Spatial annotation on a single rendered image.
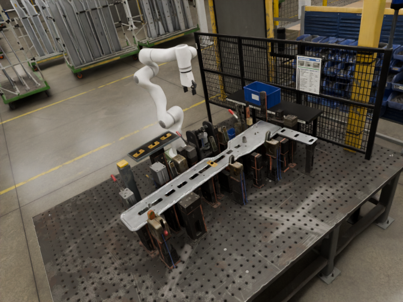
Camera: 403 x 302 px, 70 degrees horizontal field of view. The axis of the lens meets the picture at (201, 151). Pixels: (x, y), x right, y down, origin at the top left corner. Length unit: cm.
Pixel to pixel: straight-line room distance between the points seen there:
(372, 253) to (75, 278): 225
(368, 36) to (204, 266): 178
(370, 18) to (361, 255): 178
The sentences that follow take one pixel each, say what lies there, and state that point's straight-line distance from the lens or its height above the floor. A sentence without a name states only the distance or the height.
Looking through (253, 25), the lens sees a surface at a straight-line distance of 423.
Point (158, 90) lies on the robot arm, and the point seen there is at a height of 141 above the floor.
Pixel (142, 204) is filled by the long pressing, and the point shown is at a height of 100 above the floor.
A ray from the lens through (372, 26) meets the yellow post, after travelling 226.
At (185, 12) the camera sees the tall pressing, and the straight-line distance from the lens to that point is 999.
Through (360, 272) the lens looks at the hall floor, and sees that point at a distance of 273.
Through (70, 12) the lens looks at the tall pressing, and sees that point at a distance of 857.
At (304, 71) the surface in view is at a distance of 251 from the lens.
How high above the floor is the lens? 223
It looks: 34 degrees down
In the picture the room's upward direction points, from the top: 11 degrees counter-clockwise
